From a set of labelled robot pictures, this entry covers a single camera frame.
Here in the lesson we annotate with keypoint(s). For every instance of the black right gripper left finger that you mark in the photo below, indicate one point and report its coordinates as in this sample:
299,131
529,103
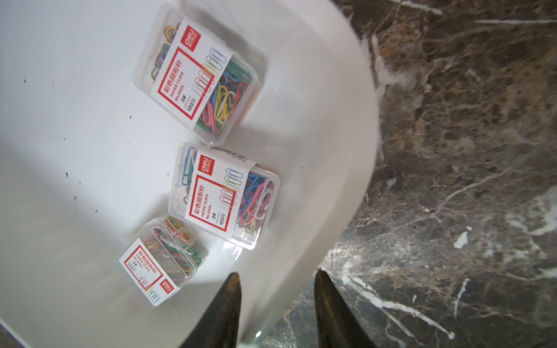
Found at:
219,325

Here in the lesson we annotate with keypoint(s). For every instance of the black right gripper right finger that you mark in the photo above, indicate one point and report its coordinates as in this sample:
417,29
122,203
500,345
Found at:
337,326

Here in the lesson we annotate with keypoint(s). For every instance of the paper clip box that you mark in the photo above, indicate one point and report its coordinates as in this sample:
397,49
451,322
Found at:
223,193
164,256
195,76

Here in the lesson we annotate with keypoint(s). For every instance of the white plastic storage tray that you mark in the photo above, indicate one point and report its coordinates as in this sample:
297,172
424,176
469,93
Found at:
87,159

